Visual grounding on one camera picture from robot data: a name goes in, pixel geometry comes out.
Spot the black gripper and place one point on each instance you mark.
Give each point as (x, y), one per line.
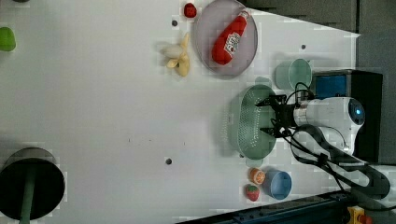
(283, 121)

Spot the green plastic strainer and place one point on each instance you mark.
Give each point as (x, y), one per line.
(243, 123)

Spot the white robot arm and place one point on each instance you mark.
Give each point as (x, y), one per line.
(323, 133)

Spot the green cup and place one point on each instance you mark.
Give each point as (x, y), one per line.
(290, 72)

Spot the orange slice toy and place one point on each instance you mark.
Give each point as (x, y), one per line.
(256, 176)

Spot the blue bowl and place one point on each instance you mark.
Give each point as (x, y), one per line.
(277, 184)

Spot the strawberry toy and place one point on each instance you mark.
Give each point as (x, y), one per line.
(252, 192)

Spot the black toaster oven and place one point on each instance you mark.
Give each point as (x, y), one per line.
(365, 87)

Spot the red ketchup bottle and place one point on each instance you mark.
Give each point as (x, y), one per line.
(226, 45)

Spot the peeled banana toy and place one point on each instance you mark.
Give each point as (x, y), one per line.
(178, 57)

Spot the grey round plate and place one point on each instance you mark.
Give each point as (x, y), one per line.
(213, 20)

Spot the small red tomato toy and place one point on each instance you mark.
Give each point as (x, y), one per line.
(190, 10)

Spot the green spatula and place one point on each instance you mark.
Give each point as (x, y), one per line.
(28, 195)

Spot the black cup with spatula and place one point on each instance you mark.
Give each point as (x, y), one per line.
(49, 183)

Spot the green toy object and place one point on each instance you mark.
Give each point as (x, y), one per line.
(7, 39)

